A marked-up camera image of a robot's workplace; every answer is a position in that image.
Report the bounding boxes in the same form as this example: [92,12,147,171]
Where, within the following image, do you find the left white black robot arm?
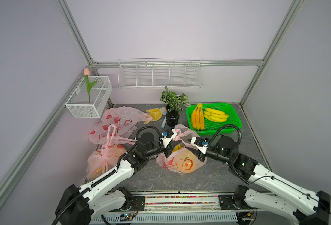
[52,126,181,225]

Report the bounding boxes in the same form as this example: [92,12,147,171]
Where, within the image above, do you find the potted plant black vase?
[160,86,191,128]

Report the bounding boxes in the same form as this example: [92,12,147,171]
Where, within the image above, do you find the pale yellow banana bunch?
[204,108,229,122]

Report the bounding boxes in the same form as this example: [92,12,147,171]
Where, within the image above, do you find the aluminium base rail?
[59,191,310,225]

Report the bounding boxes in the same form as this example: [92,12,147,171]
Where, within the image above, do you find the white wire wall shelf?
[118,58,203,89]

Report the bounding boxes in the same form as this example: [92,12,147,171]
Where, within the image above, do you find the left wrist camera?
[161,128,177,150]

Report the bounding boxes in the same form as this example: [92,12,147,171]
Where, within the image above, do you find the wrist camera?
[161,128,177,150]
[190,137,208,155]

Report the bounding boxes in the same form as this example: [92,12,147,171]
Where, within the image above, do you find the white wire side basket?
[65,76,113,118]

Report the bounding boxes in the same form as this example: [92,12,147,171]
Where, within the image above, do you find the pink strawberry plastic bag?
[89,106,152,144]

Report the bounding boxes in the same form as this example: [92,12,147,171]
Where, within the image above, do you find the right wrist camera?
[190,137,208,155]

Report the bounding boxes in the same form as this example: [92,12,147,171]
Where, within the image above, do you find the pink artificial tulip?
[84,68,97,104]

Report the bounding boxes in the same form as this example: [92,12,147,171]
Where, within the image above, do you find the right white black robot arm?
[187,124,331,225]

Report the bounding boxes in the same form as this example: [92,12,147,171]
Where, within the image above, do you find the light blue white tube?
[161,117,166,129]

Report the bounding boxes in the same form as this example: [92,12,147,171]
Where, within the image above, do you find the green plastic basket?
[186,103,242,136]

